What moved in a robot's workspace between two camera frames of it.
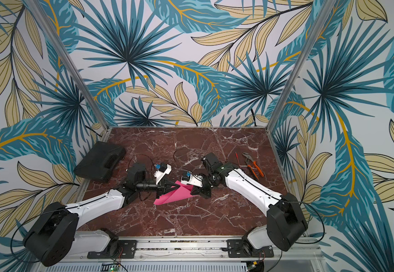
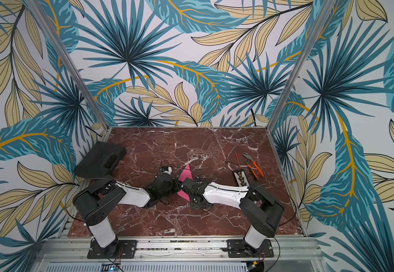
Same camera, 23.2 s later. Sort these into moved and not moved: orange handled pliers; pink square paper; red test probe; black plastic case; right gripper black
Moved: right gripper black; pink square paper
Not moved: orange handled pliers; black plastic case; red test probe
